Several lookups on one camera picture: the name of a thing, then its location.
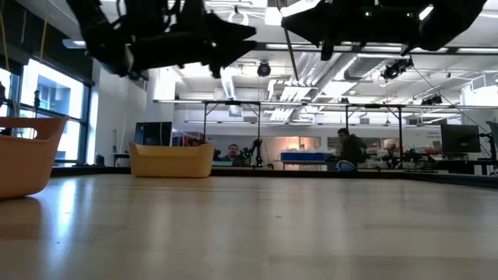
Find black camera stand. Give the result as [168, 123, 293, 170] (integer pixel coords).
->
[480, 130, 498, 176]

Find blue storage box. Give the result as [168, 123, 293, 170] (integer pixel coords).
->
[279, 151, 328, 163]

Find orange plastic bin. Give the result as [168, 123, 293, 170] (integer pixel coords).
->
[0, 115, 70, 201]

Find black monitor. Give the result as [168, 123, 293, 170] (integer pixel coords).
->
[440, 124, 482, 154]

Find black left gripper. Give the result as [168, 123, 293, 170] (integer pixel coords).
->
[130, 0, 258, 79]

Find yellow cable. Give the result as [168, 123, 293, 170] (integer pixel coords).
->
[38, 15, 51, 59]
[0, 11, 9, 71]

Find black metal gantry frame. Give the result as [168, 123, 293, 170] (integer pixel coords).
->
[344, 103, 405, 159]
[202, 100, 262, 156]

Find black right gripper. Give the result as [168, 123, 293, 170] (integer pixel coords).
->
[281, 0, 421, 61]

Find white ceiling ring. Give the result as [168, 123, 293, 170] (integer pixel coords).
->
[227, 5, 250, 27]

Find black ceiling camera cluster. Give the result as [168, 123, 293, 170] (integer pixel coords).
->
[381, 57, 414, 81]
[419, 94, 444, 107]

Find silver ventilation duct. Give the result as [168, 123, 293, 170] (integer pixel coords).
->
[344, 54, 390, 81]

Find window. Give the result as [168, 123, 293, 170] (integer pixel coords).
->
[0, 58, 93, 164]

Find yellow plastic bin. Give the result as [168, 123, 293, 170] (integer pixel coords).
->
[128, 142, 216, 179]

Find person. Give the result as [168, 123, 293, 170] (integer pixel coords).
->
[335, 128, 369, 164]
[220, 143, 245, 163]

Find long ceiling light bar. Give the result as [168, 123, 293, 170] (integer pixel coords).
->
[61, 38, 498, 55]

